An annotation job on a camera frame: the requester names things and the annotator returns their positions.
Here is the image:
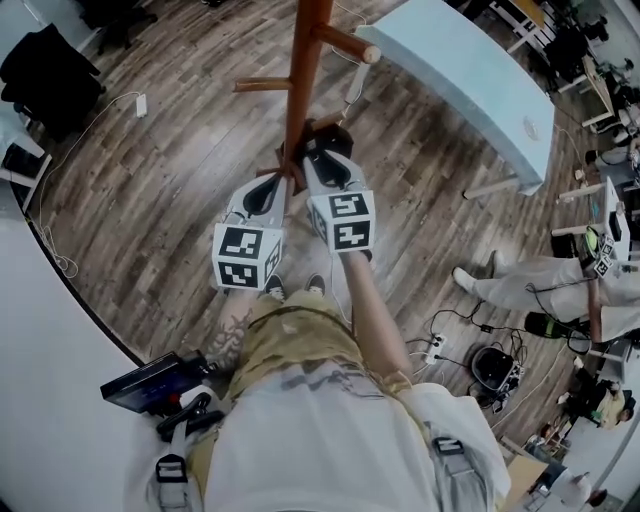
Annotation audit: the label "white desk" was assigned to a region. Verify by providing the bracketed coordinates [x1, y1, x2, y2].
[554, 52, 619, 132]

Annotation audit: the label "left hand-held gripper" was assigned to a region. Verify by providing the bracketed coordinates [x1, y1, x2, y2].
[212, 172, 290, 292]

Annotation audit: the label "person's left forearm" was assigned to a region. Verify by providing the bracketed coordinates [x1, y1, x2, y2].
[203, 288, 262, 374]

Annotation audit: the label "black bucket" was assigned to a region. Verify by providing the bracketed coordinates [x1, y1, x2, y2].
[470, 344, 527, 397]

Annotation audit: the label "black box device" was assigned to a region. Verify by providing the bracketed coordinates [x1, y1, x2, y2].
[99, 350, 221, 417]

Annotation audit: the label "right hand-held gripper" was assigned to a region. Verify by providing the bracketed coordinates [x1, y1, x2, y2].
[303, 137, 377, 257]

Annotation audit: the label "brown wooden coat stand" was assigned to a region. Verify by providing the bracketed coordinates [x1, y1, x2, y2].
[233, 0, 382, 197]

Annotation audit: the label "black clamp mount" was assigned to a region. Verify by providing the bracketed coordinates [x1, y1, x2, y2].
[156, 391, 227, 442]

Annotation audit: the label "light blue table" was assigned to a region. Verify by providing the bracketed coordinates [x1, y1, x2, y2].
[353, 0, 557, 197]

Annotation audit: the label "white cable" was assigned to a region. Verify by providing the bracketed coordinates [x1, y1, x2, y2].
[24, 91, 146, 279]

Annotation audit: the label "person's left shoe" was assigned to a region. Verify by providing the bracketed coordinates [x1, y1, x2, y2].
[260, 273, 287, 302]

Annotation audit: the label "black item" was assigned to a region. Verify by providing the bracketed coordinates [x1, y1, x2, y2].
[301, 119, 356, 169]

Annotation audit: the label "grey harness strap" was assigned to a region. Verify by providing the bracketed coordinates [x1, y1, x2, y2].
[424, 422, 484, 512]
[152, 424, 194, 512]

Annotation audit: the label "black flat case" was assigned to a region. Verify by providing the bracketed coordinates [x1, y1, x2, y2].
[1, 142, 53, 202]

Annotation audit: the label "person's khaki trousers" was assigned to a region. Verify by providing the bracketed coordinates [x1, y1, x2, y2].
[187, 289, 431, 512]

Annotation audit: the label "person's right forearm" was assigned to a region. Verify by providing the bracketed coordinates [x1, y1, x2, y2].
[341, 251, 416, 387]

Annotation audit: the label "black office chair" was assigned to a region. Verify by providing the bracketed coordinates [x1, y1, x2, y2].
[0, 22, 107, 144]

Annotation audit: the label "person's white shirt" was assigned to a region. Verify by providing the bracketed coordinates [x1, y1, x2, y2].
[130, 357, 512, 512]

